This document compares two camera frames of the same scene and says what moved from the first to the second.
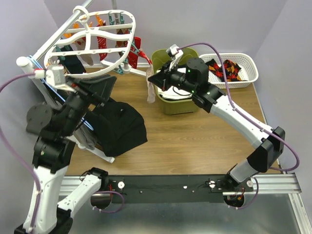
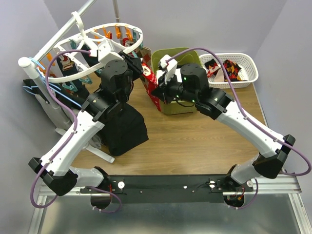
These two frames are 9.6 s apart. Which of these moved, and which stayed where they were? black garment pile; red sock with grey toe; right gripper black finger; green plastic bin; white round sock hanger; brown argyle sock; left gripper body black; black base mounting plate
Moved: left gripper body black; red sock with grey toe; white round sock hanger; right gripper black finger; brown argyle sock
Stayed: black base mounting plate; black garment pile; green plastic bin
